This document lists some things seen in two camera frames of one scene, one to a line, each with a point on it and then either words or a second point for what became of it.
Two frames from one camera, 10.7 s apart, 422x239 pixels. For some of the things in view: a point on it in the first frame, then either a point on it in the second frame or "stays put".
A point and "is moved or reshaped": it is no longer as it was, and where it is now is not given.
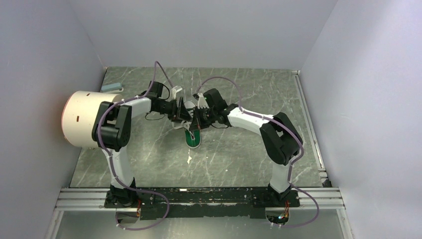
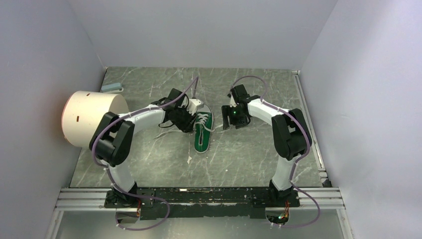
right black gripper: (197, 122) -> (226, 110)
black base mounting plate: (209, 203) stays put
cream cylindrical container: (79, 114) stays put
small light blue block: (110, 87) stays put
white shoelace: (186, 125) is moved or reshaped
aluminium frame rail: (323, 197) stays put
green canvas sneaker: (193, 137) is moved or reshaped
